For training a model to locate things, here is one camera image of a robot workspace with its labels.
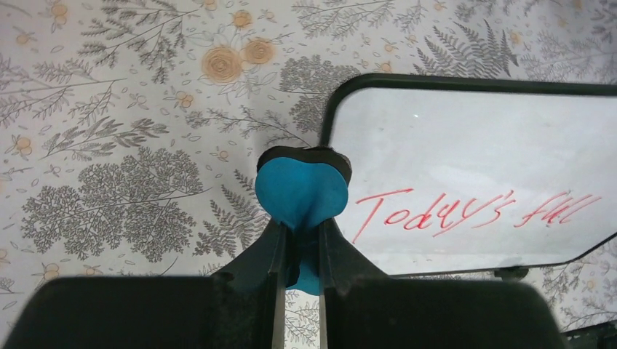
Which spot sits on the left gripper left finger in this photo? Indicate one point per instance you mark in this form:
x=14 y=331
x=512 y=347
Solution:
x=239 y=306

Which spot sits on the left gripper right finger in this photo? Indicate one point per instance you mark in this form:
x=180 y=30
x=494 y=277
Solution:
x=362 y=307

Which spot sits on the black framed whiteboard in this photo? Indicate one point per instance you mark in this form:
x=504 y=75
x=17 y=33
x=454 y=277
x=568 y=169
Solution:
x=455 y=174

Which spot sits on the floral table mat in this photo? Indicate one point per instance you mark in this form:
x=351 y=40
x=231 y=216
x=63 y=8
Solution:
x=130 y=129

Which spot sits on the blue whiteboard eraser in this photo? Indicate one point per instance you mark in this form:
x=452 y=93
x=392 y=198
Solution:
x=300 y=188

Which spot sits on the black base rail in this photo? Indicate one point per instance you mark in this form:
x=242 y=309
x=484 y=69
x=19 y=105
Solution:
x=600 y=336

